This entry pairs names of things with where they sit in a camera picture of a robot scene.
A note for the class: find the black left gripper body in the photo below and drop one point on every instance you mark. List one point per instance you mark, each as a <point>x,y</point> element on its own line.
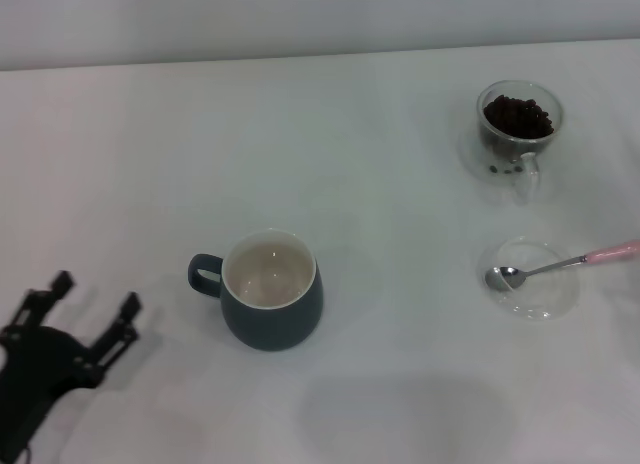
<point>35,369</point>

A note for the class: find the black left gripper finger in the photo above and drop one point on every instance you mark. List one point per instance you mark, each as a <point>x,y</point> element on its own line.
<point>37,304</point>
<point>117,334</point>

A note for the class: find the dark blue-grey ceramic mug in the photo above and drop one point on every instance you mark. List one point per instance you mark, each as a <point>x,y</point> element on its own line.
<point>275,324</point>

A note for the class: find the small clear glass dish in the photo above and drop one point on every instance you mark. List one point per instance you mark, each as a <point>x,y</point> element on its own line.
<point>542,294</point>

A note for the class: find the pile of coffee beans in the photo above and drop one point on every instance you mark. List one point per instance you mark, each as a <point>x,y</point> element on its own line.
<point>517,115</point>

